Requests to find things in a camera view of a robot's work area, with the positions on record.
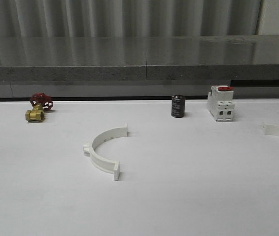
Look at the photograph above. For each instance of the brass valve red handwheel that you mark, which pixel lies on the brass valve red handwheel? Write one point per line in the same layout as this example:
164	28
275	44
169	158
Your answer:
40	103

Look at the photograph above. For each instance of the black cylindrical capacitor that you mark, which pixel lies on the black cylindrical capacitor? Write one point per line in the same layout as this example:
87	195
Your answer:
178	106

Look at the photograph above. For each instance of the grey pleated curtain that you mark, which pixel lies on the grey pleated curtain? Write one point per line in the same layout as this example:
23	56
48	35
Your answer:
137	18

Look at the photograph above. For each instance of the grey stone counter ledge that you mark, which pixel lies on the grey stone counter ledge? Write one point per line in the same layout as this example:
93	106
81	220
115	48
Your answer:
134	67

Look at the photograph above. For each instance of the white circuit breaker red switch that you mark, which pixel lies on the white circuit breaker red switch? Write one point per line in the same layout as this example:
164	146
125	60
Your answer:
220	103

